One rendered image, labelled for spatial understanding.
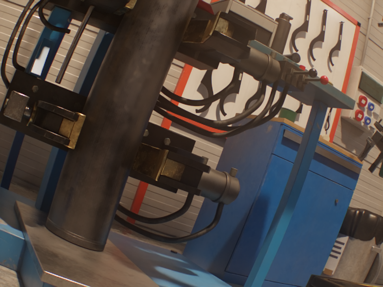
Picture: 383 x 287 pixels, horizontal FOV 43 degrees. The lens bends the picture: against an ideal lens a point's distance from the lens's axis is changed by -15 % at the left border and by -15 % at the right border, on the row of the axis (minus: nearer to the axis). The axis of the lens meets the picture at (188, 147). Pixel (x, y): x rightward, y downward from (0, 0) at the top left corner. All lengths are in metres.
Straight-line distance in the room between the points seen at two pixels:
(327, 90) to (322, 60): 2.25
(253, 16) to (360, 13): 2.99
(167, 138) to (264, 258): 0.81
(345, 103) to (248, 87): 1.84
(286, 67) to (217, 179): 0.50
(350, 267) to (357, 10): 2.54
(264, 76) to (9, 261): 1.16
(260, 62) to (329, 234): 1.56
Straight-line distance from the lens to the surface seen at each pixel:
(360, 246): 3.62
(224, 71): 4.04
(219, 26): 1.71
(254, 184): 2.96
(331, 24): 4.70
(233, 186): 1.97
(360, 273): 3.69
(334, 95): 2.35
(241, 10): 2.12
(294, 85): 2.08
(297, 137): 2.97
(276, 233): 2.47
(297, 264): 3.19
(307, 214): 3.12
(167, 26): 1.69
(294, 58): 2.23
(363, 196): 5.06
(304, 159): 2.48
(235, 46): 1.72
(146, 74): 1.65
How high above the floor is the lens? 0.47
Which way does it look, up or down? 3 degrees up
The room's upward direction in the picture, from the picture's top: 20 degrees clockwise
